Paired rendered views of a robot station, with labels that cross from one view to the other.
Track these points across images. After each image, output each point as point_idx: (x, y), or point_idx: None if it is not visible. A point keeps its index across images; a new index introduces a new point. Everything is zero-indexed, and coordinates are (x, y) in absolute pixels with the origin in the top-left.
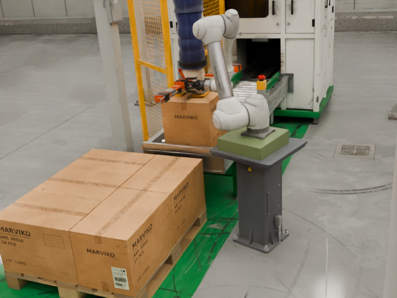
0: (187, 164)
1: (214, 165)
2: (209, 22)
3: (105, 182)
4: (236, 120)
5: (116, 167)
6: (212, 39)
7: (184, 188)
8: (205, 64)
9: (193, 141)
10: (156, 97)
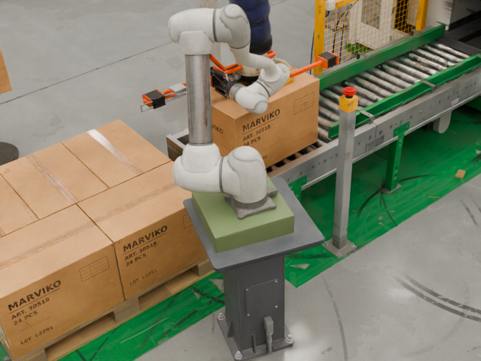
0: (187, 195)
1: None
2: (187, 23)
3: (70, 189)
4: (197, 183)
5: (107, 165)
6: (187, 50)
7: (155, 233)
8: (261, 51)
9: None
10: (144, 99)
